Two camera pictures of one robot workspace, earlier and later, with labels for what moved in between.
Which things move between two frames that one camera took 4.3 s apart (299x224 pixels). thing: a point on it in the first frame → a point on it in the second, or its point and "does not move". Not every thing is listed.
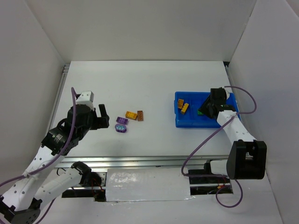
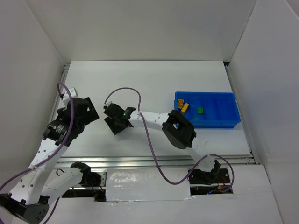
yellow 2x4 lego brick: x=185 y=106 does not move
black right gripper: x=210 y=107 → x=114 y=124
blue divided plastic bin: x=187 y=105 does not move
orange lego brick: x=180 y=103 does not move
